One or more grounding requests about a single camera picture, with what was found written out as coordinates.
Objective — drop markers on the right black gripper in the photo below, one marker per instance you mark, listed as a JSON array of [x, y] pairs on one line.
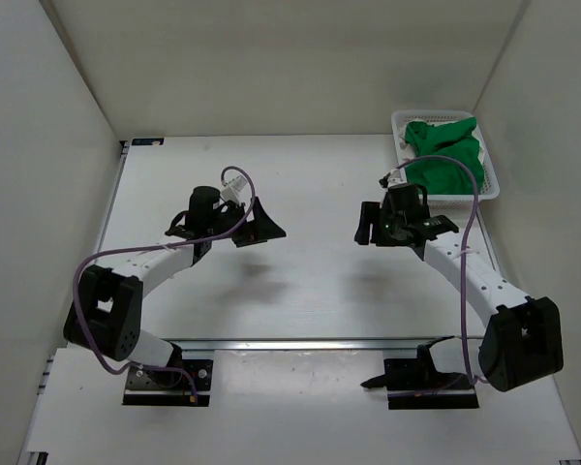
[[374, 213]]

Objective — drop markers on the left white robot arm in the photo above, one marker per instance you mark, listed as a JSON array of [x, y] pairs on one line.
[[106, 311]]

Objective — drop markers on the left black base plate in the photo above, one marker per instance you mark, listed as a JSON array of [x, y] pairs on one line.
[[142, 390]]

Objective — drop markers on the green polo shirt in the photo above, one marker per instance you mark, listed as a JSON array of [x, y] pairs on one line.
[[454, 140]]

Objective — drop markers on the blue label sticker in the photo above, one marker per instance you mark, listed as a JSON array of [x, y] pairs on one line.
[[147, 142]]

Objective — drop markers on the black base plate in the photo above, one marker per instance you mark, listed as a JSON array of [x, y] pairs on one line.
[[142, 390], [408, 389]]

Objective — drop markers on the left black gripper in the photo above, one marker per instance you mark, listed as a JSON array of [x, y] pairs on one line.
[[259, 230]]

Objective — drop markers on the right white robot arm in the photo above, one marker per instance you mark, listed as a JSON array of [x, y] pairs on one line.
[[522, 341]]

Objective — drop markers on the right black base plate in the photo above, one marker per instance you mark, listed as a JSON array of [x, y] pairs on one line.
[[408, 389]]

